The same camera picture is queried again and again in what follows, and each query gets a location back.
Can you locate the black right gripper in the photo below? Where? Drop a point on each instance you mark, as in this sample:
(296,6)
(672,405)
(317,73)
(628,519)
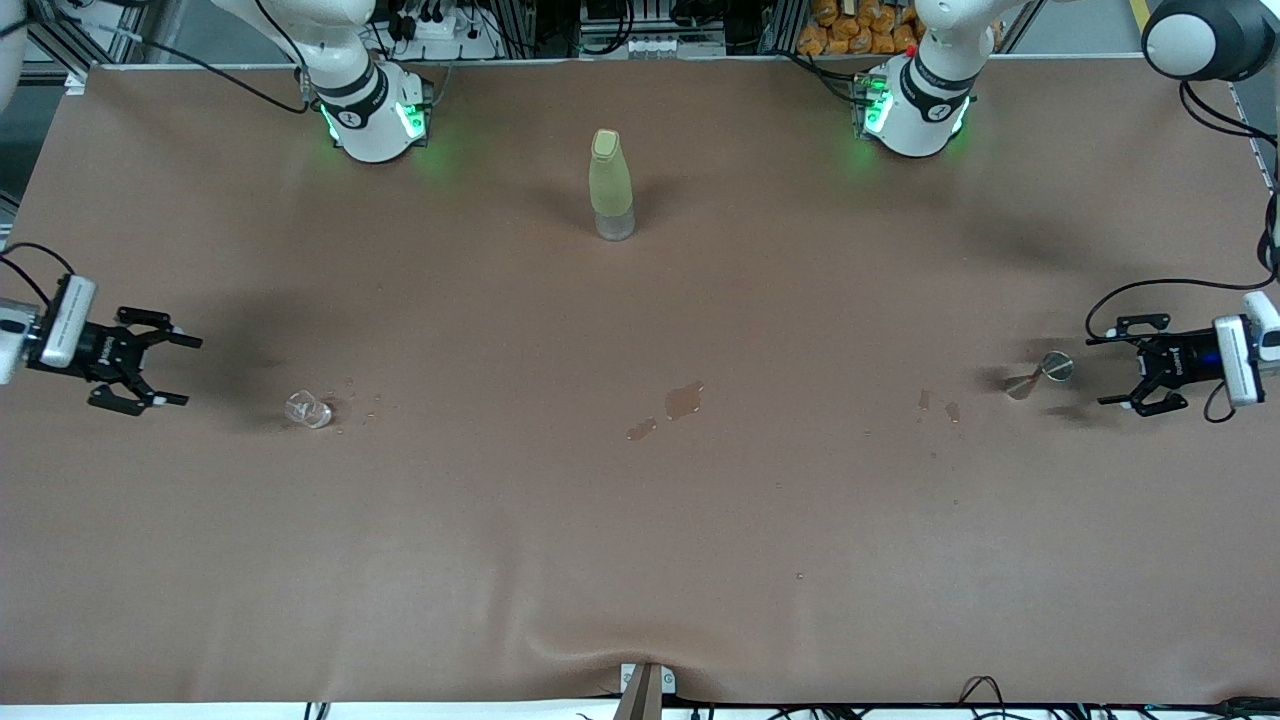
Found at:
(101,351)

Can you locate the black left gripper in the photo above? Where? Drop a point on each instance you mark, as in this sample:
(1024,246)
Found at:
(1176,366)

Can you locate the steel double cone jigger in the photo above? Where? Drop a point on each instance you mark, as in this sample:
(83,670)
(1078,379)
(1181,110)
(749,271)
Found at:
(1057,368)

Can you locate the clear glass cup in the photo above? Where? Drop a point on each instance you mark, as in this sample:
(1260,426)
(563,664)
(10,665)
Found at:
(308,410)

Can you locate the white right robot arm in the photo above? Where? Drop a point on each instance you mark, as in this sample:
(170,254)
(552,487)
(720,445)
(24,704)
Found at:
(370,130)

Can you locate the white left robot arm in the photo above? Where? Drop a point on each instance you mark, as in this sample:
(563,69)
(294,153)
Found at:
(915,120)

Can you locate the white power strip with plugs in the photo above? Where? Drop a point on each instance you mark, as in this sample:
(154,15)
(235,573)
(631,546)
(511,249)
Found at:
(445,28)

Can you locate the orange packaged snacks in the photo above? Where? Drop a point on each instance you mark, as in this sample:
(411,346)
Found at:
(830,35)

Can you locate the large brown liquid puddle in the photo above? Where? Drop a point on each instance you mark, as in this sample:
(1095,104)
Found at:
(685,400)

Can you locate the green bottle with clear base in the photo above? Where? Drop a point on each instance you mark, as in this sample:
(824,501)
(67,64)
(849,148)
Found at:
(610,180)

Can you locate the elongated brown liquid puddle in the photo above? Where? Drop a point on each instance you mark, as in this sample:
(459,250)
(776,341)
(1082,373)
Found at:
(641,430)

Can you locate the brown table mat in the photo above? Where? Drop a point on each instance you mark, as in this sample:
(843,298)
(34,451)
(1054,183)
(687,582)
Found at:
(640,550)

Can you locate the white socket strip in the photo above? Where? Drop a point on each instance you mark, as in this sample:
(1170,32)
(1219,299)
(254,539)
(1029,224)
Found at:
(660,47)

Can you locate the aluminium frame strut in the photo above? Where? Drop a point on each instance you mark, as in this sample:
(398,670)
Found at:
(75,82)

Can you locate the grey metal table bracket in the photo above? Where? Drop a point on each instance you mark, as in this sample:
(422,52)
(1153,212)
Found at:
(667,681)

